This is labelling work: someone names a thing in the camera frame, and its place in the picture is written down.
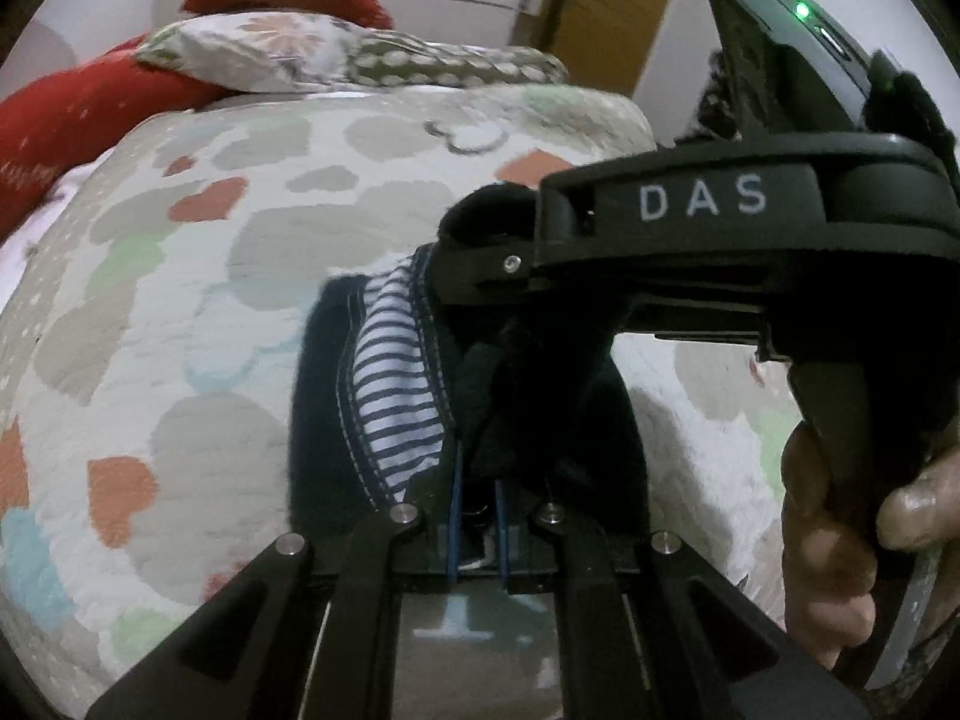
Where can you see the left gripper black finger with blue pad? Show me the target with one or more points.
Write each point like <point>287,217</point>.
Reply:
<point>309,628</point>
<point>647,628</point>

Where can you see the floral white pillow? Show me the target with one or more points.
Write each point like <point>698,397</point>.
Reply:
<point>273,51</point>

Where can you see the red plush blanket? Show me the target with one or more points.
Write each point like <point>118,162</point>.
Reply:
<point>67,119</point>

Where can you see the cluttered white shelf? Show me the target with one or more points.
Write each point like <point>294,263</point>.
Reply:
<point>714,119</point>

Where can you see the pink white fleece blanket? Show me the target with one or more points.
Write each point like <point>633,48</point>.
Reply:
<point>30,246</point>

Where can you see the dark navy striped-lined pants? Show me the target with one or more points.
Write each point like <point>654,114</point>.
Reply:
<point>491,408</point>

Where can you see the person's right hand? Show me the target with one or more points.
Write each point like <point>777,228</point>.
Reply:
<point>829,572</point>

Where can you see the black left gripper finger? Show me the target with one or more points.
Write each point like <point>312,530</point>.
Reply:
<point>477,274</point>

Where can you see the heart-patterned quilted bedspread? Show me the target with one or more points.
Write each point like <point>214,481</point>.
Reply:
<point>149,353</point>

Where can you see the wooden door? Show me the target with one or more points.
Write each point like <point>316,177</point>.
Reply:
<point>604,44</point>

